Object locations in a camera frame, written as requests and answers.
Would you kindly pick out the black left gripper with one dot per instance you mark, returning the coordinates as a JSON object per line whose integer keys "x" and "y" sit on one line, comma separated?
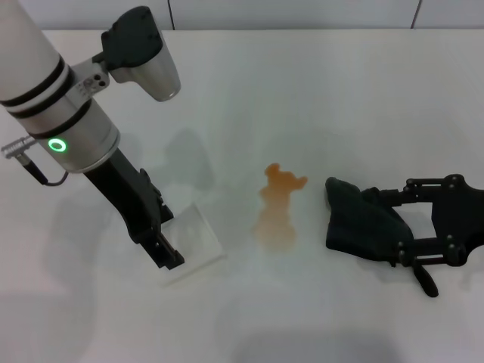
{"x": 125, "y": 196}

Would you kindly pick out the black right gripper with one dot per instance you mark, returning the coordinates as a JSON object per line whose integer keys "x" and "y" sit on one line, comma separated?
{"x": 457, "y": 215}

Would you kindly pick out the transparent plastic cup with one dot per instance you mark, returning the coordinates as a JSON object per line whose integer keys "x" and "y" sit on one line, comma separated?
{"x": 196, "y": 242}

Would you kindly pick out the dark blue rag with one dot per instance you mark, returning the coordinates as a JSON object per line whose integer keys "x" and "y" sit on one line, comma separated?
{"x": 359, "y": 223}

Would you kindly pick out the brown water stain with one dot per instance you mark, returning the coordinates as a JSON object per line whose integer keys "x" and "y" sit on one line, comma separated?
{"x": 278, "y": 211}

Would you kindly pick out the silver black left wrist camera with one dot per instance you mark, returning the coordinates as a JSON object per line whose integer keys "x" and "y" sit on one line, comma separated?
{"x": 143, "y": 53}

